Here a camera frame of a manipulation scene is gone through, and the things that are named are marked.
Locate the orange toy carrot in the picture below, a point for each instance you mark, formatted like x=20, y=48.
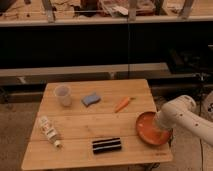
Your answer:
x=123, y=103

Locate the white plastic bottle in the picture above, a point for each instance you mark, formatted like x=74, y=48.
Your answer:
x=50, y=132

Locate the long metal shelf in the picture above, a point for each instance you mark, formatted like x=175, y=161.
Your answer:
x=92, y=12

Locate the orange ceramic bowl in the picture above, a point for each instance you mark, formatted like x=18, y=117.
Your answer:
x=149, y=132

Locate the blue sponge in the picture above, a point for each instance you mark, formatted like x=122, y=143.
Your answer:
x=91, y=99

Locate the wooden folding table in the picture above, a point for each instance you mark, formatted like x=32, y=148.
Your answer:
x=79, y=126

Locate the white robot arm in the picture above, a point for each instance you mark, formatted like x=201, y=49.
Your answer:
x=181, y=111

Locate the black white striped block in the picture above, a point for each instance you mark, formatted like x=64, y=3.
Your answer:
x=106, y=145

